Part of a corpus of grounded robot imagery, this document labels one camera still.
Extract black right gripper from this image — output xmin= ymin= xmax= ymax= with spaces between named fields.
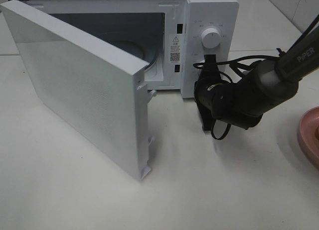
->
xmin=193 ymin=54 xmax=234 ymax=132

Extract pink plastic plate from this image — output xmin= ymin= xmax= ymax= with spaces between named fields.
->
xmin=298 ymin=107 xmax=319 ymax=169

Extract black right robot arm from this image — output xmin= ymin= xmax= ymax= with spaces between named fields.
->
xmin=193 ymin=18 xmax=319 ymax=139

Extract upper white microwave knob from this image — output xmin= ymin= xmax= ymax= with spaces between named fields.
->
xmin=201 ymin=27 xmax=221 ymax=49

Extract white warning label sticker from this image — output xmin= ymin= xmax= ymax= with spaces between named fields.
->
xmin=168 ymin=34 xmax=183 ymax=63

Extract white microwave oven body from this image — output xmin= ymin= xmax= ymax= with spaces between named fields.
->
xmin=6 ymin=0 xmax=239 ymax=98

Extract glass microwave turntable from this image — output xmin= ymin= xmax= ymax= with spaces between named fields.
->
xmin=114 ymin=40 xmax=161 ymax=71

